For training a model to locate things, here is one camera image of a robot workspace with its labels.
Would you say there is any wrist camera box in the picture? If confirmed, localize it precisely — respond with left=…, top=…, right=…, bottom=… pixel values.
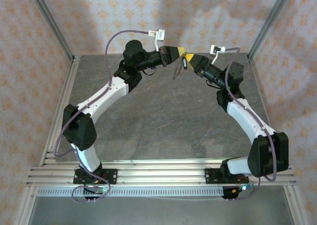
left=148, top=29, right=166, bottom=50
left=210, top=45, right=226, bottom=64

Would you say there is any aluminium base rail beam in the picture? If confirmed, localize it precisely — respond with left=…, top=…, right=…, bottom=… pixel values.
left=26, top=160, right=298, bottom=187

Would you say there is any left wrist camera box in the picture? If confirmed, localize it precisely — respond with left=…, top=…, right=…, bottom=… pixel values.
left=148, top=29, right=166, bottom=50

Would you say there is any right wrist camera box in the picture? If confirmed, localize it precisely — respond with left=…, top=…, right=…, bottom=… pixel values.
left=210, top=45, right=226, bottom=64

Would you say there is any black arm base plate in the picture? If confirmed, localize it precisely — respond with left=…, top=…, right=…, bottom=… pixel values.
left=205, top=167, right=250, bottom=185
left=73, top=169, right=118, bottom=185

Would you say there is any aluminium lower frame leg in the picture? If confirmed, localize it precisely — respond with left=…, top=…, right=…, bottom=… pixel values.
left=283, top=185, right=310, bottom=225
left=14, top=185, right=38, bottom=225

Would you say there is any small circuit board with LED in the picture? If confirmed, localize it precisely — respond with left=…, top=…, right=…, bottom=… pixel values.
left=231, top=182, right=257, bottom=194
left=83, top=185, right=111, bottom=195

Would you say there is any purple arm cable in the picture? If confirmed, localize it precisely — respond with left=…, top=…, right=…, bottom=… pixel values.
left=53, top=29, right=150, bottom=204
left=224, top=47, right=278, bottom=201

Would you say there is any white slotted cable duct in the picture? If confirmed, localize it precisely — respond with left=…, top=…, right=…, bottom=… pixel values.
left=36, top=187, right=225, bottom=198

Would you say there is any aluminium corner post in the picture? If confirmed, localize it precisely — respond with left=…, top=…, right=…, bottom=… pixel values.
left=26, top=0, right=75, bottom=59
left=247, top=0, right=295, bottom=59

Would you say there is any aluminium table side rail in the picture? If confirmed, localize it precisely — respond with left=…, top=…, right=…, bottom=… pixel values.
left=39, top=56, right=82, bottom=167

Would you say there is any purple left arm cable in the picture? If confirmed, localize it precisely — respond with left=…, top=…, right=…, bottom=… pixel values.
left=53, top=29, right=150, bottom=204

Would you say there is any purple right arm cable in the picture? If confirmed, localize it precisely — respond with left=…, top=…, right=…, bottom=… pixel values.
left=224, top=47, right=278, bottom=201

